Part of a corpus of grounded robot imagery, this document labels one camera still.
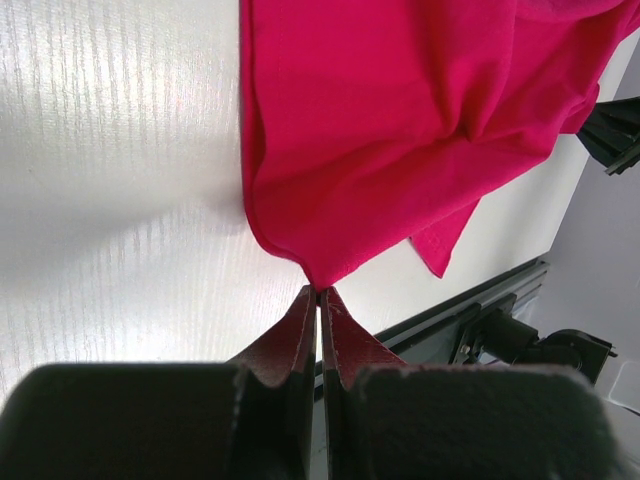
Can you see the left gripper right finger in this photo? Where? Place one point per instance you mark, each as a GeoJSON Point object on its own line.
{"type": "Point", "coordinates": [348, 350]}

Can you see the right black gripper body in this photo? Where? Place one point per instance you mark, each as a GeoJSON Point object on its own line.
{"type": "Point", "coordinates": [611, 134]}

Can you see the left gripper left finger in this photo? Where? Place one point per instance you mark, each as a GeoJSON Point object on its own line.
{"type": "Point", "coordinates": [273, 419]}

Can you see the magenta t shirt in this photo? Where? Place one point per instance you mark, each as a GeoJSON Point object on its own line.
{"type": "Point", "coordinates": [366, 123]}

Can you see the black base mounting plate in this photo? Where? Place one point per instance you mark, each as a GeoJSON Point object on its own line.
{"type": "Point", "coordinates": [482, 322]}

